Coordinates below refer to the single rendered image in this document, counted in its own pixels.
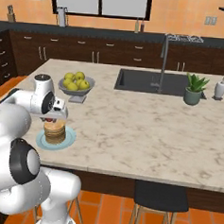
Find dark grey sink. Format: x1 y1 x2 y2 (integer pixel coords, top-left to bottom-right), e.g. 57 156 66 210
113 67 210 100

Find dark wood island base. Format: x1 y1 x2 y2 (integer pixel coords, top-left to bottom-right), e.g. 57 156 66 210
38 164 224 215

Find white soap dispenser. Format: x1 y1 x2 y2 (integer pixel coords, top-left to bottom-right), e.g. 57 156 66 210
212 76 224 102

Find black hob with grates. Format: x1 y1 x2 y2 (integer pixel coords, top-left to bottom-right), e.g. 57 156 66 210
165 32 205 44

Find brown pancake stack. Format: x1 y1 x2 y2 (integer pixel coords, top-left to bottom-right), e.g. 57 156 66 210
42 119 68 146

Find dark wood base cupboards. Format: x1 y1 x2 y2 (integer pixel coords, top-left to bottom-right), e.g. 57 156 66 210
6 21 224 92

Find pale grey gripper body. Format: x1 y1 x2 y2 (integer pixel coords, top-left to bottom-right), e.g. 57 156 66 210
31 105 70 121

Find yellow-green apple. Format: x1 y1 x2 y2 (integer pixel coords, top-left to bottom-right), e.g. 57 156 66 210
61 78 74 90
78 78 92 92
63 71 76 82
66 81 80 93
74 71 86 81

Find wooden knife block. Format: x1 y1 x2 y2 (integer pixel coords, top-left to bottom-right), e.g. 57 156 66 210
6 5 18 24

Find black framed window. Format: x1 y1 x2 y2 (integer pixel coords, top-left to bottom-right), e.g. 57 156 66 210
48 0 154 22

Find green plant in grey pot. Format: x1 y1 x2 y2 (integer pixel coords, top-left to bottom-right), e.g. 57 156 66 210
181 72 211 108

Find dark wood drawer unit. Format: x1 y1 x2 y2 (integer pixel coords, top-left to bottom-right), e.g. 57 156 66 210
0 28 22 93

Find grey fruit bowl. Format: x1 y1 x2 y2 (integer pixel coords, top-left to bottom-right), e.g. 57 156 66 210
56 74 97 105

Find grey wall socket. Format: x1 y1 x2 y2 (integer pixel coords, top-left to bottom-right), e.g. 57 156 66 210
203 15 218 26

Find light blue plate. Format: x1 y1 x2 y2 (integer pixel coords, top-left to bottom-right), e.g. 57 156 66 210
35 123 78 153

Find pale bottle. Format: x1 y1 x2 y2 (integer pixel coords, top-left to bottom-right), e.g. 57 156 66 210
133 18 140 34

